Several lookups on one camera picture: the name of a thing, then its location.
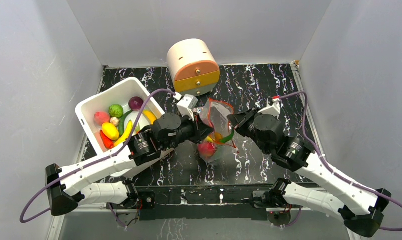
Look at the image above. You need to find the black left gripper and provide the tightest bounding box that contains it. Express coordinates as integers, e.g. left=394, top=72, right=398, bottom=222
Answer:
left=161, top=111, right=214, bottom=153

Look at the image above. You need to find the yellow banana toy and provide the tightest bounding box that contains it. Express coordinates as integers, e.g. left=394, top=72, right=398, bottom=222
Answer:
left=205, top=136, right=215, bottom=143
left=142, top=110, right=157, bottom=125

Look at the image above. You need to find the orange ginger root toy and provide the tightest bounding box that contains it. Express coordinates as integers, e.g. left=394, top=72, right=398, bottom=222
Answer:
left=214, top=132, right=223, bottom=142

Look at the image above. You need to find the clear orange-zip bag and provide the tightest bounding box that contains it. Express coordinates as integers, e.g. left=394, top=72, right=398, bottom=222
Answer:
left=197, top=98, right=239, bottom=164

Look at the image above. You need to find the red fruit toy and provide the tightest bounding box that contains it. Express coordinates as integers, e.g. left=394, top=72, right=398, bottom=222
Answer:
left=197, top=141, right=217, bottom=158

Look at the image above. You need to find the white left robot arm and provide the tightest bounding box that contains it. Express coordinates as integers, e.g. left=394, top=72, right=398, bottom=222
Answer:
left=45, top=113, right=214, bottom=216

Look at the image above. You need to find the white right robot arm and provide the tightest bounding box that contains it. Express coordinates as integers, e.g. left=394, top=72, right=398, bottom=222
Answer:
left=227, top=108, right=389, bottom=238

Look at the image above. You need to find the white plastic food bin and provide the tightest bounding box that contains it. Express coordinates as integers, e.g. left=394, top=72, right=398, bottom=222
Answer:
left=75, top=77, right=174, bottom=178

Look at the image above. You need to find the round pastel drawer cabinet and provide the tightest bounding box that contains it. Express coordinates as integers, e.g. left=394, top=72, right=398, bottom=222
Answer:
left=166, top=38, right=220, bottom=97

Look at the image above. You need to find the dark green cucumber toy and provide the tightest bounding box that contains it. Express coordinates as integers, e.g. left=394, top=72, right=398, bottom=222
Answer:
left=118, top=110, right=133, bottom=137

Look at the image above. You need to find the white garlic bulb toy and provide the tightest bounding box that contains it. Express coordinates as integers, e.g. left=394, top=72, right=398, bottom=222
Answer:
left=109, top=117, right=120, bottom=127

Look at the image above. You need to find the yellow lemon toy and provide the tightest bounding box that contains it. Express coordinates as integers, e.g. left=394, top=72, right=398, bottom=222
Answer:
left=101, top=122, right=120, bottom=141

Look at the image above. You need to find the pink peach toy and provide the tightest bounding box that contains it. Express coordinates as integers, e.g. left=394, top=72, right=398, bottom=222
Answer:
left=93, top=111, right=111, bottom=126

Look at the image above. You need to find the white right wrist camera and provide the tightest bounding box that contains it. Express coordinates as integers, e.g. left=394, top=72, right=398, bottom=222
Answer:
left=258, top=96, right=281, bottom=117

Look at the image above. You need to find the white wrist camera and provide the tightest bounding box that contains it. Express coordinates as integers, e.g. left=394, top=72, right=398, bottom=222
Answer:
left=258, top=96, right=281, bottom=117
left=177, top=94, right=198, bottom=121

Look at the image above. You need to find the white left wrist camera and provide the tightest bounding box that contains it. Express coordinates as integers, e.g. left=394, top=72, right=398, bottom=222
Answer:
left=177, top=94, right=198, bottom=121

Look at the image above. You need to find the black base frame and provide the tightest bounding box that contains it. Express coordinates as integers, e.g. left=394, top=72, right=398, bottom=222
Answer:
left=98, top=183, right=321, bottom=222

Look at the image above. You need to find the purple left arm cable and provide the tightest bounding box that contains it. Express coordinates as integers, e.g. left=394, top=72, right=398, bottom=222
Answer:
left=19, top=88, right=183, bottom=224

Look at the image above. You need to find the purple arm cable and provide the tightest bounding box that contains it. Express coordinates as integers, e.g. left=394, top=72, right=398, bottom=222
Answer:
left=278, top=91, right=402, bottom=232
left=19, top=88, right=183, bottom=224

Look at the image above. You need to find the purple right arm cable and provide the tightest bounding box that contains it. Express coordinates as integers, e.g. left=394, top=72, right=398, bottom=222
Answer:
left=278, top=91, right=402, bottom=232

